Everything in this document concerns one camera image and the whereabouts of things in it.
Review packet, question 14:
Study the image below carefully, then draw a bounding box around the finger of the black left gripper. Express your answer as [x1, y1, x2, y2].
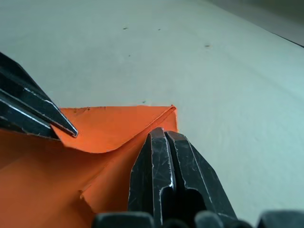
[0, 91, 61, 141]
[0, 51, 79, 138]

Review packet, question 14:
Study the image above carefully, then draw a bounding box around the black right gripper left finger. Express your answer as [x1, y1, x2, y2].
[127, 127, 177, 225]

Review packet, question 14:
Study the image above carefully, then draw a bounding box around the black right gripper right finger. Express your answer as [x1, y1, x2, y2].
[165, 131, 238, 221]

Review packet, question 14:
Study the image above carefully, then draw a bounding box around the orange paper sheet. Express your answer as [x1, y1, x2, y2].
[0, 104, 179, 228]

